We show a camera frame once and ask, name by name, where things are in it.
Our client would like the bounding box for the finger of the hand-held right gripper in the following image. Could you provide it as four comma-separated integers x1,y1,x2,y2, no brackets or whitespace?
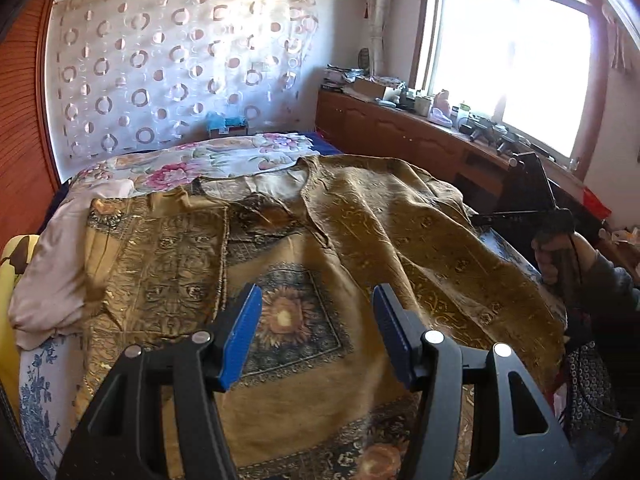
471,211,552,227

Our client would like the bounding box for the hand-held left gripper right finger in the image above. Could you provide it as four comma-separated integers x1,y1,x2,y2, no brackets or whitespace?
371,283,588,480

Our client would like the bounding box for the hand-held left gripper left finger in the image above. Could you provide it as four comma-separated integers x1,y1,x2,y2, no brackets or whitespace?
56,282,263,480

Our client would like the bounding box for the golden patterned garment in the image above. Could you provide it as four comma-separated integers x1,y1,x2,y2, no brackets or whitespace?
75,155,568,480

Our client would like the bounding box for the person's right forearm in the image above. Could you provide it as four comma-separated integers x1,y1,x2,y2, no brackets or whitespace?
565,249,640,346

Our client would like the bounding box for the person's right hand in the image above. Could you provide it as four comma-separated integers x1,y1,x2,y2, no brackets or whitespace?
531,232,598,292

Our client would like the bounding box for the red bag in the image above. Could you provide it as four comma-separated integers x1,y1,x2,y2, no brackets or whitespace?
581,186,612,219

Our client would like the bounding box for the black chair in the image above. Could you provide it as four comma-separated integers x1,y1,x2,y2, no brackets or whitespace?
492,151,560,261

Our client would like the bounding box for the pink figurine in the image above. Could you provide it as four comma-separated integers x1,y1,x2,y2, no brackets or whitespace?
429,90,454,127

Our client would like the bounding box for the wooden cabinet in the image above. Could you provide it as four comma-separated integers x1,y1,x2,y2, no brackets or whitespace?
315,87,601,221

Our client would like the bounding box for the dotted black cloth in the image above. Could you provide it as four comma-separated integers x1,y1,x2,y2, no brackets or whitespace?
564,341,628,428

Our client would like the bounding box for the window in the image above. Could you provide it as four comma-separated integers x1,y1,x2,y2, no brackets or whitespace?
414,0,618,162

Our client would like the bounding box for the pink floral blanket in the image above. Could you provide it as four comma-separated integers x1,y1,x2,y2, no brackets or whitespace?
70,132,336,198

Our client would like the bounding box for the cardboard box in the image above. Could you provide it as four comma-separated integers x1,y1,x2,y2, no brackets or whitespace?
344,80,401,102

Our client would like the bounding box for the navy blanket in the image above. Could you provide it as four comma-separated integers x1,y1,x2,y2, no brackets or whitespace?
299,131,347,157

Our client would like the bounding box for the pale pink cloth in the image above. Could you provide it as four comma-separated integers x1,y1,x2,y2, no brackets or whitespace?
7,180,136,351

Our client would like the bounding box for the blue tissue box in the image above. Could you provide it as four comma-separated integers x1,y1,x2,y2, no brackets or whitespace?
205,112,251,137

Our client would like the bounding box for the yellow pillow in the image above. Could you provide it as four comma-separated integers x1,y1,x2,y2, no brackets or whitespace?
0,235,42,426

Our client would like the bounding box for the pale window curtain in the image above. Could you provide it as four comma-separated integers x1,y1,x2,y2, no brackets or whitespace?
366,0,397,77

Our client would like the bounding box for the circle-patterned lace curtain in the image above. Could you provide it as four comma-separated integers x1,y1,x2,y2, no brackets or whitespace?
52,0,321,172

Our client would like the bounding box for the wooden wardrobe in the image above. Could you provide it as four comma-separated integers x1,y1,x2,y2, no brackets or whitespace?
0,0,65,251

